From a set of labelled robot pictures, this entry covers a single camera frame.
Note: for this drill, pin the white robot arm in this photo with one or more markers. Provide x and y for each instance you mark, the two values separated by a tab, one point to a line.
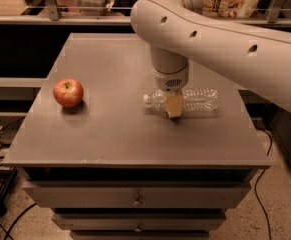
255	58

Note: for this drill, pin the metal railing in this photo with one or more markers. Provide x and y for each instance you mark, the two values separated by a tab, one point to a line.
51	15

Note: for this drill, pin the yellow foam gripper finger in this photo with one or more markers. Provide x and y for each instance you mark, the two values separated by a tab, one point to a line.
173	102

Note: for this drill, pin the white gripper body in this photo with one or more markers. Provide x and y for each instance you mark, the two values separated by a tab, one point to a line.
170	80

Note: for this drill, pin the clear plastic water bottle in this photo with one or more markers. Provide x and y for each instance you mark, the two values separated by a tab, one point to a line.
195	100

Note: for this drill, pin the grey drawer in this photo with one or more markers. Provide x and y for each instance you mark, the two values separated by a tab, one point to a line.
138	222
75	195

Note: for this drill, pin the top grey drawer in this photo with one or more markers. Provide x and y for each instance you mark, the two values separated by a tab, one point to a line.
75	195

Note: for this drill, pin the grey drawer cabinet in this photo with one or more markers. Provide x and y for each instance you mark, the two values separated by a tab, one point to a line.
112	139

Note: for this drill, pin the middle grey drawer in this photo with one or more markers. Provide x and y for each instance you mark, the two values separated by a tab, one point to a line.
138	222

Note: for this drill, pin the red apple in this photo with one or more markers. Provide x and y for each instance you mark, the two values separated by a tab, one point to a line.
68	92

